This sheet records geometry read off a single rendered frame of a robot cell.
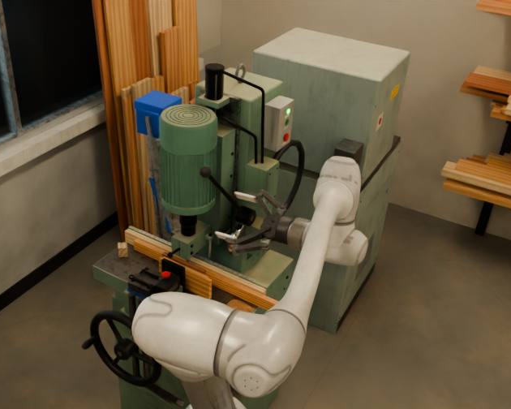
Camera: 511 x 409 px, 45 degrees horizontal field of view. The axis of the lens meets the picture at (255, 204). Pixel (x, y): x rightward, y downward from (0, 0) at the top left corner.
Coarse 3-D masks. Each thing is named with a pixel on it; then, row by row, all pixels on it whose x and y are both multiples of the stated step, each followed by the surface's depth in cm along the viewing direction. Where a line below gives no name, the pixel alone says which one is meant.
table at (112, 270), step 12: (132, 252) 223; (96, 264) 217; (108, 264) 217; (120, 264) 217; (132, 264) 218; (144, 264) 218; (156, 264) 219; (96, 276) 218; (108, 276) 214; (120, 276) 212; (132, 276) 212; (120, 288) 213; (216, 288) 209; (216, 300) 204; (228, 300) 205; (240, 300) 205; (252, 312) 200
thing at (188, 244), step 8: (200, 224) 212; (208, 224) 212; (200, 232) 208; (208, 232) 212; (176, 240) 204; (184, 240) 203; (192, 240) 204; (200, 240) 209; (176, 248) 206; (184, 248) 204; (192, 248) 206; (200, 248) 211; (184, 256) 205
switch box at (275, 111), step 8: (280, 96) 207; (272, 104) 200; (280, 104) 201; (288, 104) 202; (264, 112) 202; (272, 112) 200; (280, 112) 199; (264, 120) 203; (272, 120) 202; (280, 120) 200; (264, 128) 204; (272, 128) 203; (280, 128) 202; (288, 128) 208; (264, 136) 206; (272, 136) 204; (280, 136) 204; (264, 144) 208; (272, 144) 206; (280, 144) 206
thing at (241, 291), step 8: (136, 240) 223; (136, 248) 224; (144, 248) 221; (152, 248) 220; (152, 256) 221; (160, 256) 219; (176, 256) 216; (208, 272) 210; (216, 280) 208; (224, 280) 207; (224, 288) 208; (232, 288) 206; (240, 288) 204; (248, 288) 204; (240, 296) 206; (248, 296) 204; (256, 296) 201; (264, 296) 202; (256, 304) 203; (264, 304) 201; (272, 304) 199
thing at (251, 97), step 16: (224, 80) 205; (256, 80) 206; (272, 80) 207; (240, 96) 194; (256, 96) 195; (272, 96) 203; (256, 112) 197; (256, 128) 201; (240, 144) 201; (240, 160) 204; (240, 176) 207; (256, 208) 222; (272, 208) 235; (224, 240) 225; (224, 256) 229; (240, 256) 225; (256, 256) 237; (240, 272) 229
